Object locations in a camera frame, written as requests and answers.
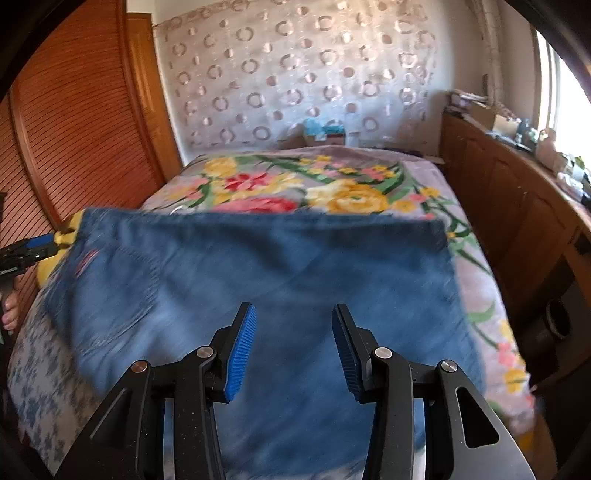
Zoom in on floral blanket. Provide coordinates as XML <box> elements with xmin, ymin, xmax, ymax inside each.
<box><xmin>139</xmin><ymin>145</ymin><xmax>539</xmax><ymax>435</ymax></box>

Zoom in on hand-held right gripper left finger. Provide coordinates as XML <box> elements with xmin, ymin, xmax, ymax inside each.
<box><xmin>55</xmin><ymin>302</ymin><xmax>257</xmax><ymax>480</ymax></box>

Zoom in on wooden louvred wardrobe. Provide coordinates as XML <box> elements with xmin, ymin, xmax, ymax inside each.
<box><xmin>0</xmin><ymin>0</ymin><xmax>184</xmax><ymax>320</ymax></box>

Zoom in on wooden side cabinet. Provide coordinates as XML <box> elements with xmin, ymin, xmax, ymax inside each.
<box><xmin>438</xmin><ymin>111</ymin><xmax>591</xmax><ymax>398</ymax></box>

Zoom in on circle patterned curtain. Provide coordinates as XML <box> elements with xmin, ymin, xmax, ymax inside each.
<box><xmin>152</xmin><ymin>0</ymin><xmax>445</xmax><ymax>158</ymax></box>

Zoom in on cardboard box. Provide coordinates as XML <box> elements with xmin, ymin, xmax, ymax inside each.
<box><xmin>468</xmin><ymin>99</ymin><xmax>511</xmax><ymax>133</ymax></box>

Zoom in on person's left hand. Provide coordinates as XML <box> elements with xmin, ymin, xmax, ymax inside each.
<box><xmin>1</xmin><ymin>295</ymin><xmax>21</xmax><ymax>332</ymax></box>

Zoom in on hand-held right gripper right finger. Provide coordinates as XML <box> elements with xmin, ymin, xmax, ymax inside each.
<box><xmin>331</xmin><ymin>303</ymin><xmax>536</xmax><ymax>480</ymax></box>

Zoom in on blue and white bedsheet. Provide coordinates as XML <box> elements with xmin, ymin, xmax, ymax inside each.
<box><xmin>7</xmin><ymin>277</ymin><xmax>122</xmax><ymax>477</ymax></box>

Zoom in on dark round object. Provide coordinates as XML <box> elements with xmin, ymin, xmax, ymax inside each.
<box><xmin>526</xmin><ymin>277</ymin><xmax>588</xmax><ymax>365</ymax></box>

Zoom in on yellow plush toy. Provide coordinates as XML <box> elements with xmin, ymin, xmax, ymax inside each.
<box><xmin>36</xmin><ymin>212</ymin><xmax>86</xmax><ymax>283</ymax></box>

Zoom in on blue denim pants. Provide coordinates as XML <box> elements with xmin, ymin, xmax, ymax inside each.
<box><xmin>44</xmin><ymin>208</ymin><xmax>486</xmax><ymax>468</ymax></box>

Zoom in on box with teal items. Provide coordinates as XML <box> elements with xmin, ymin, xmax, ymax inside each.
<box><xmin>302</xmin><ymin>117</ymin><xmax>350</xmax><ymax>147</ymax></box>

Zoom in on window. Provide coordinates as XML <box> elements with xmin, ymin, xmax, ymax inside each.
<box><xmin>536</xmin><ymin>28</ymin><xmax>591</xmax><ymax>158</ymax></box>

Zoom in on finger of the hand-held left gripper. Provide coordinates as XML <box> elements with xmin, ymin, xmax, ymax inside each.
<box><xmin>0</xmin><ymin>233</ymin><xmax>59</xmax><ymax>273</ymax></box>

